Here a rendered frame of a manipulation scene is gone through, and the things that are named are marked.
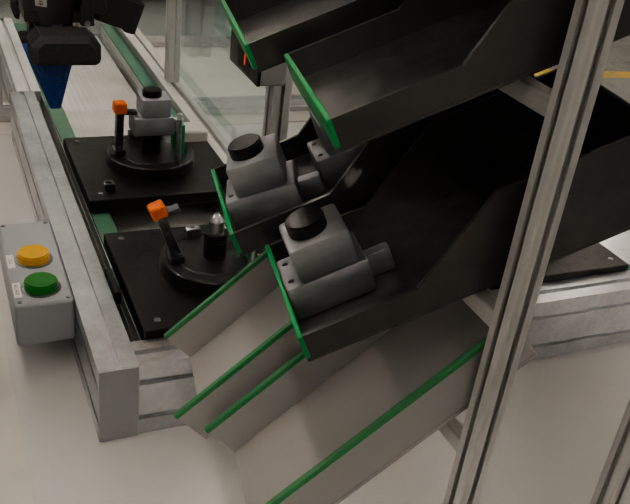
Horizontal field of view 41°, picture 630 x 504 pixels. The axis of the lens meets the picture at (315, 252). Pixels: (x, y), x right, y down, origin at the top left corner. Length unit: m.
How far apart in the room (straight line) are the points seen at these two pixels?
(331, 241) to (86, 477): 0.48
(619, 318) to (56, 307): 0.79
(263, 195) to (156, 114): 0.65
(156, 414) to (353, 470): 0.39
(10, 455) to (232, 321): 0.29
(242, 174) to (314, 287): 0.14
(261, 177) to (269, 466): 0.25
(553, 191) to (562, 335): 0.72
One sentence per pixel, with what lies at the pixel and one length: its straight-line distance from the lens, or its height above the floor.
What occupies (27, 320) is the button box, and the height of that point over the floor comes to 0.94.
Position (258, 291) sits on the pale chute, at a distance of 0.89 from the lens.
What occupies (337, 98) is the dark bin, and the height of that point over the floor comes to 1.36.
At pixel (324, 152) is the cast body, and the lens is 0.75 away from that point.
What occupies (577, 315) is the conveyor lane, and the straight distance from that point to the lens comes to 1.26.
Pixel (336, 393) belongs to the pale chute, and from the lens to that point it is 0.76.
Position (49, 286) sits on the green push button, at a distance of 1.08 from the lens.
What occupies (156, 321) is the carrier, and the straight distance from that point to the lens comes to 1.01.
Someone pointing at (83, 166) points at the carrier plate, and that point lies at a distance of 1.39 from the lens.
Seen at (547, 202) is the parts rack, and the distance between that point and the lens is 0.55.
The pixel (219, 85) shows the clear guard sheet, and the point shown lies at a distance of 1.52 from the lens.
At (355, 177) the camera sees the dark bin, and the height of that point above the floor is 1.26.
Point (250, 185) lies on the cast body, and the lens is 0.72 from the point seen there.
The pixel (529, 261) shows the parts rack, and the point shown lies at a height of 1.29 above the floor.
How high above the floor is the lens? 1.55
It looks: 29 degrees down
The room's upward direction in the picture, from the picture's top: 8 degrees clockwise
